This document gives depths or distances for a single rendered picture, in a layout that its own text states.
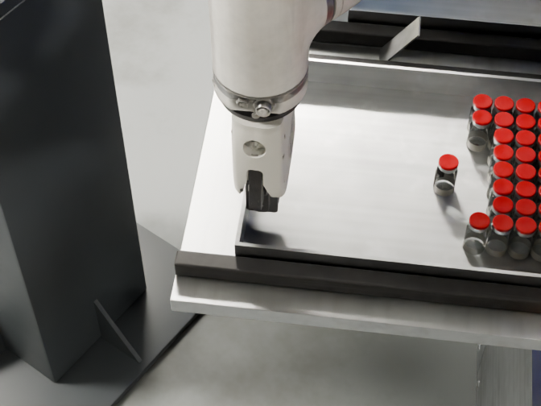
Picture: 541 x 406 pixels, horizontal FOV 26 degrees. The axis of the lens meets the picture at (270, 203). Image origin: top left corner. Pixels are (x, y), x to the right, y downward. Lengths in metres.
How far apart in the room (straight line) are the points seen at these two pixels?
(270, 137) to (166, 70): 1.54
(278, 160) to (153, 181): 1.32
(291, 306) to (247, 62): 0.28
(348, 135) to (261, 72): 0.31
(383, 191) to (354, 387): 0.92
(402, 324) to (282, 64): 0.30
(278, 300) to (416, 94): 0.31
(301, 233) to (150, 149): 1.25
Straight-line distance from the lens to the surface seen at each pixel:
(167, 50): 2.61
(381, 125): 1.29
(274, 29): 0.95
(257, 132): 1.03
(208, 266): 1.15
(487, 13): 1.43
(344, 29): 1.36
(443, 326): 1.15
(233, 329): 2.16
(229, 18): 0.95
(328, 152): 1.26
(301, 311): 1.14
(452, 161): 1.20
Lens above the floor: 1.85
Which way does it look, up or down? 53 degrees down
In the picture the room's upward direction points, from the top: straight up
